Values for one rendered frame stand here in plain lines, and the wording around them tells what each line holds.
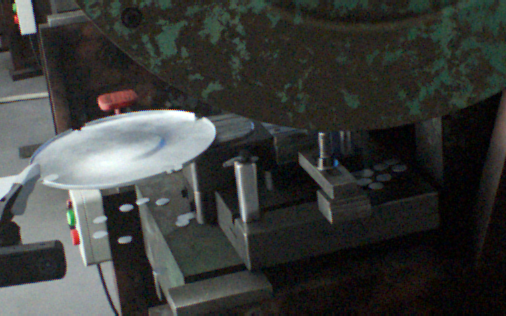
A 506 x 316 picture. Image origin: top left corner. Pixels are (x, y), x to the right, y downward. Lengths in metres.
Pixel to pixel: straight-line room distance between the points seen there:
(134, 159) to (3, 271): 0.34
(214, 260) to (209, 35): 0.52
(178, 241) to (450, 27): 0.61
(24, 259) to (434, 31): 0.56
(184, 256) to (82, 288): 1.37
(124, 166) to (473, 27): 0.59
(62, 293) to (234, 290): 1.49
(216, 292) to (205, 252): 0.12
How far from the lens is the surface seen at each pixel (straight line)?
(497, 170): 1.58
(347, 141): 1.65
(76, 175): 1.59
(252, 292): 1.49
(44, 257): 1.33
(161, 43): 1.12
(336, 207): 1.50
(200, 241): 1.63
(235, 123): 1.69
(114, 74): 3.22
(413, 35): 1.21
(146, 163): 1.58
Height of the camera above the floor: 1.36
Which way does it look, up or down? 22 degrees down
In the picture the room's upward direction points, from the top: 6 degrees counter-clockwise
